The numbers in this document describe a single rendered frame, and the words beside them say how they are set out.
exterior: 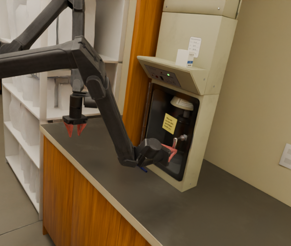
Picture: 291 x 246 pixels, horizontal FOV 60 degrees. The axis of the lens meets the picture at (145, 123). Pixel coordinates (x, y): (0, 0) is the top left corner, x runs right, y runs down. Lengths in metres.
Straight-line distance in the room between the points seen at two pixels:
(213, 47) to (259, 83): 0.45
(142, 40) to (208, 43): 0.34
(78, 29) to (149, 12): 0.34
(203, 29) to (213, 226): 0.77
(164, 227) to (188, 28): 0.80
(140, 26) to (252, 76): 0.63
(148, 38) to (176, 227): 0.85
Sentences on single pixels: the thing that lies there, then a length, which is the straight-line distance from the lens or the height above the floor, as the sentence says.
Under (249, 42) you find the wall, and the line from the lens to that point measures 1.46.
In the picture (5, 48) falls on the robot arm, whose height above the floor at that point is 1.46.
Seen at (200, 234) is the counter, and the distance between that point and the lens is 1.05.
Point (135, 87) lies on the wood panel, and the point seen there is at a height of 1.35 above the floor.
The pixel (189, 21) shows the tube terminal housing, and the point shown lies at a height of 1.68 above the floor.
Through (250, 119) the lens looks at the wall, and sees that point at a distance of 1.45.
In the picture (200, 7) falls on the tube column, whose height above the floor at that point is 1.73.
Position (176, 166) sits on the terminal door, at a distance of 1.19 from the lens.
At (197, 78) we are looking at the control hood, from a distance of 1.00.
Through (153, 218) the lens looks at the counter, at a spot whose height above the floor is 0.94.
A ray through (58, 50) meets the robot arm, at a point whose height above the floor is 1.54.
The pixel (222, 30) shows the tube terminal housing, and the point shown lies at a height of 1.66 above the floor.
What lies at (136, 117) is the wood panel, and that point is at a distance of 1.34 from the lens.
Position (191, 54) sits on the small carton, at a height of 1.56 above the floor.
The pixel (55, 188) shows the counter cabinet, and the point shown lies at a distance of 1.83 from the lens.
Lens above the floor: 1.61
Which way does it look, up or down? 20 degrees down
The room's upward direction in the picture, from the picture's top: 9 degrees clockwise
